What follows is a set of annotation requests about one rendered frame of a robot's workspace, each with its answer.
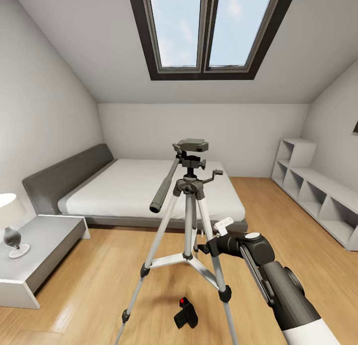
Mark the table lamp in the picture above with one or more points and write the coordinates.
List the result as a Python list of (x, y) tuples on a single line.
[(11, 212)]

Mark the fixed window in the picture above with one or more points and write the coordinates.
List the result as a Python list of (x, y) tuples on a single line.
[(199, 40)]

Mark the nightstand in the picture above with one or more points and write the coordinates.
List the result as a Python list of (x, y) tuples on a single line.
[(50, 238)]

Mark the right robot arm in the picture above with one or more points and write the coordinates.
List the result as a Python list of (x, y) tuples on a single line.
[(299, 321)]

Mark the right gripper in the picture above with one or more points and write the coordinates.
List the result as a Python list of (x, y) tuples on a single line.
[(218, 245)]

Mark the camera tripod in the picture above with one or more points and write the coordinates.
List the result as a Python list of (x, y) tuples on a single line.
[(192, 187)]

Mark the bookcase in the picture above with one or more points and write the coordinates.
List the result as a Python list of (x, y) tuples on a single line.
[(292, 172)]

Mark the digital camera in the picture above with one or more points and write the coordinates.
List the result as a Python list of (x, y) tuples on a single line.
[(186, 315)]

